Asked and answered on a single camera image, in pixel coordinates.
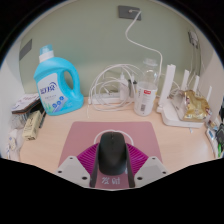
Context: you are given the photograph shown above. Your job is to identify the white wall charger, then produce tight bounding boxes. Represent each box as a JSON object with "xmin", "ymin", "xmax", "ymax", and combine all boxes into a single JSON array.
[{"xmin": 187, "ymin": 29, "xmax": 200, "ymax": 49}]

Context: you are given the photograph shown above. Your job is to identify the white router with antennas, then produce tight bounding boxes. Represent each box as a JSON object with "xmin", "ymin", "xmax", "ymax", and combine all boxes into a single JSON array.
[{"xmin": 156, "ymin": 63, "xmax": 214, "ymax": 129}]

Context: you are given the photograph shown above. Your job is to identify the white power strip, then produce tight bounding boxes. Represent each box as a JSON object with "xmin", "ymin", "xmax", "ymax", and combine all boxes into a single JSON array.
[{"xmin": 90, "ymin": 93, "xmax": 134, "ymax": 105}]

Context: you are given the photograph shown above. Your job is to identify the white wall socket cable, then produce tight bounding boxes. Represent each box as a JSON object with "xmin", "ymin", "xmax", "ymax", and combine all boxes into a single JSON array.
[{"xmin": 125, "ymin": 9, "xmax": 164, "ymax": 68}]

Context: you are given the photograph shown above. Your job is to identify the blue detergent bottle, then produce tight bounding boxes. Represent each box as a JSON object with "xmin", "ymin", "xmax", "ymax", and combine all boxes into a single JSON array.
[{"xmin": 33, "ymin": 44, "xmax": 85, "ymax": 117}]

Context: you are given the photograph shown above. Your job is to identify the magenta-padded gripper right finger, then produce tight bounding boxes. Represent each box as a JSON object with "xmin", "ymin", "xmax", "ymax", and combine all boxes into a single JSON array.
[{"xmin": 125, "ymin": 143, "xmax": 170, "ymax": 189}]

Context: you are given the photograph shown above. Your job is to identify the coiled white cable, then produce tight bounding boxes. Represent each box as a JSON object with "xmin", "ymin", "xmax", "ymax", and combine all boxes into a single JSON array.
[{"xmin": 87, "ymin": 63, "xmax": 148, "ymax": 113}]

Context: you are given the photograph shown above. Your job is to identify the pink mouse pad with drawing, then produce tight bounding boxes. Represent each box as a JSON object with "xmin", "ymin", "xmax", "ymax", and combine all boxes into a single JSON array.
[{"xmin": 58, "ymin": 120, "xmax": 163, "ymax": 190}]

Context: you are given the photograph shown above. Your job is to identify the stack of books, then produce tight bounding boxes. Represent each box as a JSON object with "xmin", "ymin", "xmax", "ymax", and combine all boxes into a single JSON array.
[{"xmin": 10, "ymin": 93, "xmax": 44, "ymax": 116}]

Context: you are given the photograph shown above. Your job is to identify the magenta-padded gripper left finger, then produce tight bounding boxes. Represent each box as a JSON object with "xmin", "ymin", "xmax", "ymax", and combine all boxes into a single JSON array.
[{"xmin": 54, "ymin": 143, "xmax": 101, "ymax": 189}]

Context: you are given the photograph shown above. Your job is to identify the grey blank wall plate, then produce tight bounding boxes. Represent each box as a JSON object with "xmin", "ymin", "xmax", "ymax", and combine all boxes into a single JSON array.
[{"xmin": 18, "ymin": 38, "xmax": 33, "ymax": 62}]

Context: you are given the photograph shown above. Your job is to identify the black computer mouse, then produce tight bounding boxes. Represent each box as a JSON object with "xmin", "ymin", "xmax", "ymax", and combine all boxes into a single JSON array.
[{"xmin": 97, "ymin": 131, "xmax": 128, "ymax": 177}]

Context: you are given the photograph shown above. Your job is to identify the clear plastic bottle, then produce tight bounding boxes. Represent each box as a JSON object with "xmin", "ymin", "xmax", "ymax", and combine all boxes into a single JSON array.
[{"xmin": 133, "ymin": 58, "xmax": 160, "ymax": 117}]

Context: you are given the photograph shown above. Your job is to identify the beige small box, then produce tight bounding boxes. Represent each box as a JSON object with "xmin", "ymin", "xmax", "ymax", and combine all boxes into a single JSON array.
[{"xmin": 22, "ymin": 110, "xmax": 43, "ymax": 141}]

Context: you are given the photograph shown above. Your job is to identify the grey wall socket plate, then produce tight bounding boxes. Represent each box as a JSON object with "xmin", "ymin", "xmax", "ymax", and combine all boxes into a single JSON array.
[{"xmin": 117, "ymin": 5, "xmax": 142, "ymax": 22}]

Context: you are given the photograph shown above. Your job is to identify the grey zip pouch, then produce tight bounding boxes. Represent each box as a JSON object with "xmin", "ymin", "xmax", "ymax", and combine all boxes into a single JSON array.
[{"xmin": 215, "ymin": 123, "xmax": 224, "ymax": 144}]

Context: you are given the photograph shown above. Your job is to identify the gold foil bag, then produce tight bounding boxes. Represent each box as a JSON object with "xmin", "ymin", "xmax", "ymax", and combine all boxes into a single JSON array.
[{"xmin": 179, "ymin": 89, "xmax": 212, "ymax": 122}]

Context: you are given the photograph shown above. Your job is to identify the clear plastic bags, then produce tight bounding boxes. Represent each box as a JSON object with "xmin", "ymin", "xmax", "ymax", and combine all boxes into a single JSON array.
[{"xmin": 6, "ymin": 128, "xmax": 24, "ymax": 160}]

